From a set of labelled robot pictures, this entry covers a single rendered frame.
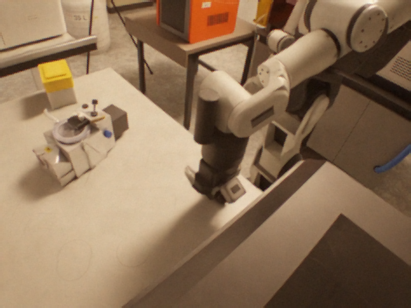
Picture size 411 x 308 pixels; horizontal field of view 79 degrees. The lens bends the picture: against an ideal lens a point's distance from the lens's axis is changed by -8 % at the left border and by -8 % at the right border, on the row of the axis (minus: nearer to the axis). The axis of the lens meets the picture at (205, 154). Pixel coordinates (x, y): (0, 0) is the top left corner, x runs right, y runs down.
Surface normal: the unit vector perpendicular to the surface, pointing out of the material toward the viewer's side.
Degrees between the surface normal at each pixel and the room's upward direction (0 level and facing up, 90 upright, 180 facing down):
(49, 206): 0
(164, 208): 0
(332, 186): 0
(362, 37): 83
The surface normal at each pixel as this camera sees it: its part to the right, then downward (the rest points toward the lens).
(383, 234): 0.11, -0.70
